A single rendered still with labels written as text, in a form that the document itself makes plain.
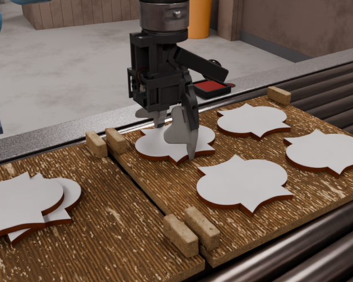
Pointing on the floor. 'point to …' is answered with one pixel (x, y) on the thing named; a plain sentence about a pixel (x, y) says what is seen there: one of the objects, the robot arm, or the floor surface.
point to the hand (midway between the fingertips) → (176, 141)
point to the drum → (199, 18)
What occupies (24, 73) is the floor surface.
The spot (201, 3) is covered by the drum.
